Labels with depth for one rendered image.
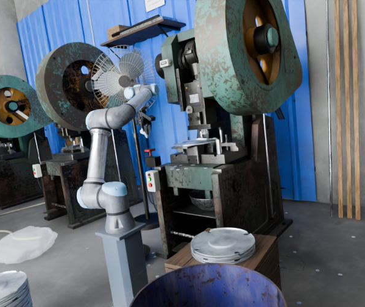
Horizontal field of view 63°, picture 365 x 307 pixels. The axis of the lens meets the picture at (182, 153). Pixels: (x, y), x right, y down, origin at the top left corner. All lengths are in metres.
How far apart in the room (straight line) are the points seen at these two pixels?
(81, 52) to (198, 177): 1.77
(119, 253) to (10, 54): 5.69
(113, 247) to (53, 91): 1.70
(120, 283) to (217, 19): 1.35
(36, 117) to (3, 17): 2.80
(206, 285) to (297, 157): 2.08
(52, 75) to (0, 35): 4.02
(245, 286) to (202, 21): 1.17
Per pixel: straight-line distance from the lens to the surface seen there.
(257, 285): 1.03
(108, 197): 1.50
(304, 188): 3.06
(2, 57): 6.74
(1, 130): 4.48
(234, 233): 1.50
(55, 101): 2.86
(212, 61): 1.53
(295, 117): 2.95
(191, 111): 1.99
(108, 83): 2.67
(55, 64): 2.93
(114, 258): 1.58
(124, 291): 1.64
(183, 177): 1.93
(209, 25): 1.54
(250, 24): 1.89
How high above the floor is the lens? 0.99
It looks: 8 degrees down
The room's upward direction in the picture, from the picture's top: 7 degrees counter-clockwise
